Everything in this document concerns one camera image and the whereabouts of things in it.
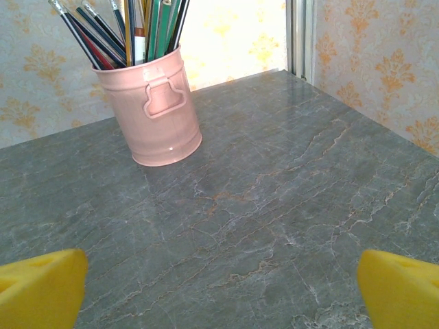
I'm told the aluminium frame post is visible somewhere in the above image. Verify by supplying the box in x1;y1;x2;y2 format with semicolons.
285;0;317;83

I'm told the black pencil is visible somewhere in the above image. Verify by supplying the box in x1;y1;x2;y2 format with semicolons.
167;0;191;55

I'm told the blue pencil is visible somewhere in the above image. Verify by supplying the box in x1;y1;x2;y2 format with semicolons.
108;0;128;49

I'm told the pink metal pencil bucket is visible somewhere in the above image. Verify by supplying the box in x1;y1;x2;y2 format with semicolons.
91;44;203;168

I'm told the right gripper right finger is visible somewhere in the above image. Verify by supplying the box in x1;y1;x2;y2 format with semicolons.
356;249;439;329

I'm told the green pencil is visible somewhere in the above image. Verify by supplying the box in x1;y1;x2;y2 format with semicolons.
156;0;174;60
145;0;163;63

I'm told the red pencil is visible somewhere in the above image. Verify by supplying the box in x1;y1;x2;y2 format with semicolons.
73;23;117;71

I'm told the yellow pencil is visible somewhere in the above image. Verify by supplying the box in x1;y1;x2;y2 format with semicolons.
123;0;134;67

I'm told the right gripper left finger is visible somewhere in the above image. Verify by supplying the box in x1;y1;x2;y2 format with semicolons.
0;248;89;329

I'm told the white marker brown cap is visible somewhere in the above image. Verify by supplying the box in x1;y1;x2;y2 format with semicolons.
134;27;145;66

